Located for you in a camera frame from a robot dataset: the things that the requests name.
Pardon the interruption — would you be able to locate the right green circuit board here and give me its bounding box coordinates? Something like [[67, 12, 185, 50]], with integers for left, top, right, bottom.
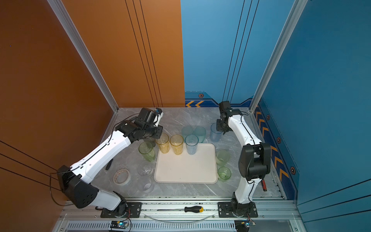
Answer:
[[234, 220, 256, 232]]

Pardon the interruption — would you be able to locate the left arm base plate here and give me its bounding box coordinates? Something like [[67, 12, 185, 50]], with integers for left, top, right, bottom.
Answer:
[[100, 202, 142, 218]]

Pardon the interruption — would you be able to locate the teal glass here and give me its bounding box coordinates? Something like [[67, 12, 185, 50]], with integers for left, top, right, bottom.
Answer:
[[194, 126, 206, 143], [182, 126, 194, 138]]

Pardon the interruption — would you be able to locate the cream rectangular tray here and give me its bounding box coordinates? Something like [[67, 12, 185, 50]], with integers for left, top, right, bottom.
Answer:
[[154, 143, 218, 184]]

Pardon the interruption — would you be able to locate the grey smoked glass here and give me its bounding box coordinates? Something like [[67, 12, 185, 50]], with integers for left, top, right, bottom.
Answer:
[[145, 138, 156, 147]]

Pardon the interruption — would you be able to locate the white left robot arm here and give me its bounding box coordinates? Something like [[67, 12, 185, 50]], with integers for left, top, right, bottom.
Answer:
[[57, 108, 163, 214]]

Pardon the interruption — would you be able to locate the black yellow screwdriver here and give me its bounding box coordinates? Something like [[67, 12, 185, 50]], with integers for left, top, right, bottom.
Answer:
[[157, 206, 204, 213]]

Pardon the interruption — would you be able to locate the green glass left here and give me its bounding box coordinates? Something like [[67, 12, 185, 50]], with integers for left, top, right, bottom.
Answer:
[[138, 142, 155, 162]]

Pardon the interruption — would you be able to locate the tape roll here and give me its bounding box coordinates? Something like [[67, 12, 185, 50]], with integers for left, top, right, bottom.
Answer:
[[113, 169, 131, 186]]

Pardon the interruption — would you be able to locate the yellow tall glass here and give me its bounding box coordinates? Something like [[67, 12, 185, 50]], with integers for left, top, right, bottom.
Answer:
[[170, 134, 184, 155]]

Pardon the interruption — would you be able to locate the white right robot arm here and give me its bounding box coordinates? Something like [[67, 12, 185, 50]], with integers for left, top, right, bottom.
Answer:
[[216, 101, 271, 218]]

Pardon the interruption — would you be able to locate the light blue glass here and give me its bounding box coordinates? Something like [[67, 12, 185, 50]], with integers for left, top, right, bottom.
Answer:
[[185, 134, 199, 155]]

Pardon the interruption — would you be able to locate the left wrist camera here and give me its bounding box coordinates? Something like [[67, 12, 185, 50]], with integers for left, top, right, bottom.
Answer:
[[154, 108, 164, 127]]

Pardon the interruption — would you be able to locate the green circuit board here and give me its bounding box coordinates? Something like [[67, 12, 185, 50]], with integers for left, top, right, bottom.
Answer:
[[110, 220, 130, 232], [234, 220, 256, 232]]

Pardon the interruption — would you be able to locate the pale green glass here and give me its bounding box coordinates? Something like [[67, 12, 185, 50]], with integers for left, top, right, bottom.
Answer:
[[216, 150, 231, 167]]

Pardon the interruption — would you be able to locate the yellow ribbed glass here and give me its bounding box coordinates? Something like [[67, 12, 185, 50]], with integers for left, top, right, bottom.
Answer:
[[155, 133, 170, 154]]

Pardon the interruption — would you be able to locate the left green circuit board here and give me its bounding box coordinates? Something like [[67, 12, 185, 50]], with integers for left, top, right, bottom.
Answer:
[[110, 220, 130, 232]]

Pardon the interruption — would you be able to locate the aluminium front rail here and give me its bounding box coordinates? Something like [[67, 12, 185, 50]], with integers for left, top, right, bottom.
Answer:
[[53, 197, 306, 232]]

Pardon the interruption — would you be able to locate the green short glass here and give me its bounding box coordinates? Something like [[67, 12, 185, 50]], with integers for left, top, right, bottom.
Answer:
[[217, 166, 231, 182]]

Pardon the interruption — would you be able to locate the clear cable on rail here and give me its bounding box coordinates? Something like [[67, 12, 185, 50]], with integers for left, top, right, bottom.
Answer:
[[142, 213, 216, 224]]

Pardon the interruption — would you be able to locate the blue tall glass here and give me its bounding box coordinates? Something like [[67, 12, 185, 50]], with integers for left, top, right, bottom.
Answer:
[[210, 123, 223, 143]]

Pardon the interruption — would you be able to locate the clear glass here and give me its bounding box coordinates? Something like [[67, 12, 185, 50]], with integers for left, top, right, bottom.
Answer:
[[137, 162, 153, 177], [137, 176, 154, 193]]

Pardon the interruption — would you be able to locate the clear glass lower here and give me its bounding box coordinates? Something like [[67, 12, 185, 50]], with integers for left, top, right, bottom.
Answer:
[[137, 176, 154, 193]]

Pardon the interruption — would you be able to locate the teal glass right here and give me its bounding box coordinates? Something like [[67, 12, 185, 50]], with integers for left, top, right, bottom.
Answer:
[[194, 126, 206, 143]]

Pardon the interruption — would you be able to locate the red handled tool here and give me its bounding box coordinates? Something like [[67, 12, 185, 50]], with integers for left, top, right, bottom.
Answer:
[[261, 179, 267, 192]]

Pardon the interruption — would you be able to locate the clear glass upper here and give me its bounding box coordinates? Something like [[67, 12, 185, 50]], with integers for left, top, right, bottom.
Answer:
[[137, 162, 153, 177]]

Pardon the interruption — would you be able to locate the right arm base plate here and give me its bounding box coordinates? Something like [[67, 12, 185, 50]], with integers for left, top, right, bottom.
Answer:
[[218, 202, 258, 218]]

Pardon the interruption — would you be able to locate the black marker pen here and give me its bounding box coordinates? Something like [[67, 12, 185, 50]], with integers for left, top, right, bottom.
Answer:
[[105, 159, 113, 171]]

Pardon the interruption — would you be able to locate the teal glass left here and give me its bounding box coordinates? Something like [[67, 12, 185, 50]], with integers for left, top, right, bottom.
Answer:
[[182, 126, 194, 138]]

